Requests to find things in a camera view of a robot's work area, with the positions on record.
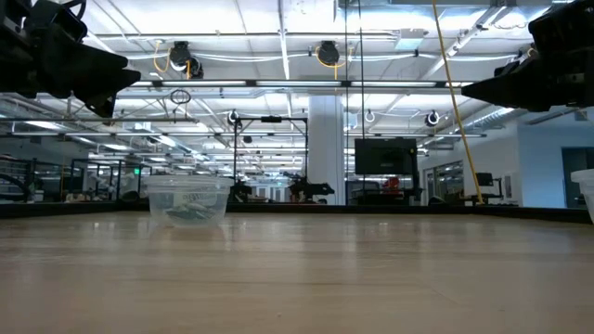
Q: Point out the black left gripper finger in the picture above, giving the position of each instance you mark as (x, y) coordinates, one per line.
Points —
(107, 58)
(107, 86)

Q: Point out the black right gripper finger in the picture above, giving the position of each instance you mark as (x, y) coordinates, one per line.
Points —
(510, 69)
(510, 93)

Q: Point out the green white Truvia packet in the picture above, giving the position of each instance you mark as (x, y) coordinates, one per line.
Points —
(185, 214)

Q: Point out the black background robot arm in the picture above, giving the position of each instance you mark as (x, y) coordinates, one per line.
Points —
(308, 189)

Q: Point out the clear plastic bowl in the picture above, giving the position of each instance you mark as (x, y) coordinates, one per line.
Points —
(587, 190)
(158, 195)

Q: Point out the black monitor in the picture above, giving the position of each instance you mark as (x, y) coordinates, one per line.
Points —
(385, 156)

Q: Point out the white sweetener packet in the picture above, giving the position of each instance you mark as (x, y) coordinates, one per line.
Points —
(198, 206)

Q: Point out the ceiling light strip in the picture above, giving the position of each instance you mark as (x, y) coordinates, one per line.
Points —
(297, 84)

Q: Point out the white building column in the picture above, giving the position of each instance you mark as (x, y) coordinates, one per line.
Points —
(327, 148)

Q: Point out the black background rig frame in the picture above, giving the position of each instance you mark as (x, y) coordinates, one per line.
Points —
(236, 153)

